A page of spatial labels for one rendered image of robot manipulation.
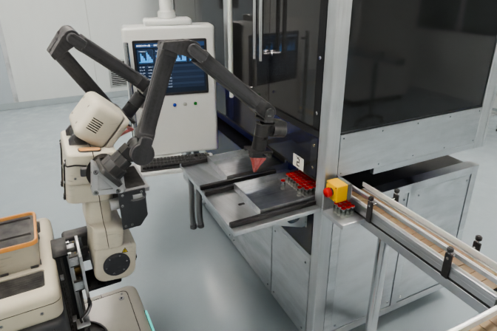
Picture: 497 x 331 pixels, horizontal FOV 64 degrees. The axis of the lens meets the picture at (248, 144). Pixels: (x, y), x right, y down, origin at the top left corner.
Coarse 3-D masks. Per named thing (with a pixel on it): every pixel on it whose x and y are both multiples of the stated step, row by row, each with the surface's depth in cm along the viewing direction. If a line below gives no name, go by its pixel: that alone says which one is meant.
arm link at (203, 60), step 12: (192, 48) 129; (192, 60) 138; (204, 60) 132; (216, 60) 138; (216, 72) 139; (228, 72) 141; (228, 84) 142; (240, 84) 144; (240, 96) 145; (252, 96) 147; (252, 108) 149; (264, 108) 150
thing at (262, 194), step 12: (252, 180) 187; (264, 180) 191; (276, 180) 193; (240, 192) 178; (252, 192) 182; (264, 192) 182; (276, 192) 182; (288, 192) 182; (252, 204) 168; (264, 204) 172; (276, 204) 172; (288, 204) 168
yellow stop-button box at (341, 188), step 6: (330, 180) 160; (336, 180) 160; (342, 180) 161; (330, 186) 159; (336, 186) 156; (342, 186) 156; (348, 186) 158; (336, 192) 157; (342, 192) 157; (348, 192) 159; (330, 198) 161; (336, 198) 157; (342, 198) 159; (348, 198) 160
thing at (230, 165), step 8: (232, 152) 218; (240, 152) 220; (208, 160) 212; (216, 160) 214; (224, 160) 214; (232, 160) 214; (240, 160) 214; (248, 160) 214; (272, 160) 214; (216, 168) 202; (224, 168) 205; (232, 168) 205; (240, 168) 205; (248, 168) 205; (264, 168) 199; (272, 168) 201; (280, 168) 203; (224, 176) 193; (232, 176) 192; (240, 176) 194
